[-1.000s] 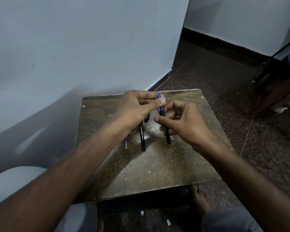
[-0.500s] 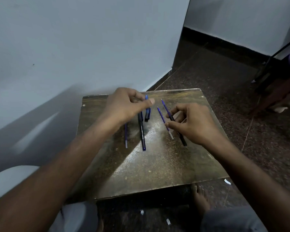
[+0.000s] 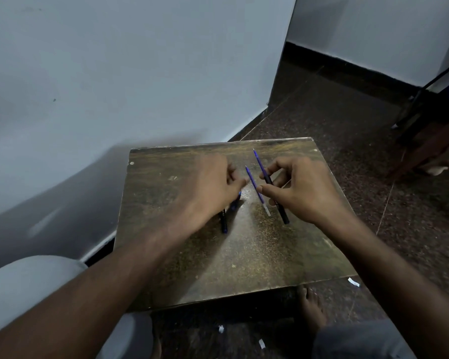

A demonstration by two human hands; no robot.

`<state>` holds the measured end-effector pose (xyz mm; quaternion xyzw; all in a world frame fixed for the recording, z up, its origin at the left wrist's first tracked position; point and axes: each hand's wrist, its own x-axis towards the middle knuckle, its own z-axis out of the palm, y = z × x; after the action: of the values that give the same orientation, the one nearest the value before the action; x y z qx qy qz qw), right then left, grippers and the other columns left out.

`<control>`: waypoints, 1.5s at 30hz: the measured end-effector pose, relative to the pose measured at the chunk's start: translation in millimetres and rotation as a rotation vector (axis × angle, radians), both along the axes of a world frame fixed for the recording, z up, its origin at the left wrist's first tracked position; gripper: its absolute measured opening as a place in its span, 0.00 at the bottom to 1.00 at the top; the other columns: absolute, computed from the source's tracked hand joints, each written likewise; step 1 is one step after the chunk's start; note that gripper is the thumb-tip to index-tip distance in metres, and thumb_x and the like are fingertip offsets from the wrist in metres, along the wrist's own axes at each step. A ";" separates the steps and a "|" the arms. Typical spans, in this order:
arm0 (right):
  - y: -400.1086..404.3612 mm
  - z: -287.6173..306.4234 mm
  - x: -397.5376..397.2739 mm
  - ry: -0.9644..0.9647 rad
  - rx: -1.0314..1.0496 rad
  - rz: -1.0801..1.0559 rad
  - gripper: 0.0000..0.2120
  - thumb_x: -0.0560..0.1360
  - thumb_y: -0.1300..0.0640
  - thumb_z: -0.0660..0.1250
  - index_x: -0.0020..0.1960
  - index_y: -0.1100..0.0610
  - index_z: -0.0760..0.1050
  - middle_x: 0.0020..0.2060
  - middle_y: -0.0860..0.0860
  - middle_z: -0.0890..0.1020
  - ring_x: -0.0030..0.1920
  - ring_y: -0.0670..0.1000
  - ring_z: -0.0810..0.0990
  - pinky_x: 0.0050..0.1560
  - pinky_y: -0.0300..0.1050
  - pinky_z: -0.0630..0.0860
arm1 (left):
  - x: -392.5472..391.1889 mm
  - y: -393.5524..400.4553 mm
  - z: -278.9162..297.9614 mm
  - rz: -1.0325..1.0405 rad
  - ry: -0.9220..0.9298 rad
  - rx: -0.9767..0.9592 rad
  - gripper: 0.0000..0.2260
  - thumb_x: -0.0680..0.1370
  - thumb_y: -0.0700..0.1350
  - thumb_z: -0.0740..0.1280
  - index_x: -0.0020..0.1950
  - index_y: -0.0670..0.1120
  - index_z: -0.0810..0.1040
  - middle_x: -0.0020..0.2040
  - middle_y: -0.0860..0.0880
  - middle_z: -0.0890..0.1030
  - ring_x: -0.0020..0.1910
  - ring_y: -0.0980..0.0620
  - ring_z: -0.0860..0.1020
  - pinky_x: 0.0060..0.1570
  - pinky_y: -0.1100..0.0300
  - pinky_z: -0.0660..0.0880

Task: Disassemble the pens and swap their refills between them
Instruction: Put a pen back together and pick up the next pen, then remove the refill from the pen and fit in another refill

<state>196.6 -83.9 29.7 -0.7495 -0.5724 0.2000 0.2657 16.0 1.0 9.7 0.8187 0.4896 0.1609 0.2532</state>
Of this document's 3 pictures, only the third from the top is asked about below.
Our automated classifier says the person's left hand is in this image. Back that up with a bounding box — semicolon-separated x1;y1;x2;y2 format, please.
165;153;250;237

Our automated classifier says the person's right hand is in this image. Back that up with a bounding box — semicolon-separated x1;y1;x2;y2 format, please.
256;156;354;227

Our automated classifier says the blue and black pen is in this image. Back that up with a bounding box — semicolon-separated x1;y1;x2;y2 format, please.
219;192;242;235
252;148;290;225

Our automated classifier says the person's left forearm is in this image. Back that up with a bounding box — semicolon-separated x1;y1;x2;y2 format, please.
0;217;218;359

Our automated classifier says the person's right forearm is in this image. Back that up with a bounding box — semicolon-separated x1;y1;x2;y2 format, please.
317;214;449;359

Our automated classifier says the blue pen refill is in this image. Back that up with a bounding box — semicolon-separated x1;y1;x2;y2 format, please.
245;166;271;217

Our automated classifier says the small worn wooden table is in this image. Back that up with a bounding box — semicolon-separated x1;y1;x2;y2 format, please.
114;137;358;311

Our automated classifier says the person's right foot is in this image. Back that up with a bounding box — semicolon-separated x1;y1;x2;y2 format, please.
297;285;328;334

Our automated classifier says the person's foot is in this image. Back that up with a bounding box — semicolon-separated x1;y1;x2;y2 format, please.
297;285;328;334
419;146;449;177

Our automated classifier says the brown wooden furniture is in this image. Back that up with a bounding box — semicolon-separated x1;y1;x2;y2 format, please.
385;115;449;180

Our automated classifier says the person's right leg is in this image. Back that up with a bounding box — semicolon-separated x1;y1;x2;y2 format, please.
312;319;417;359

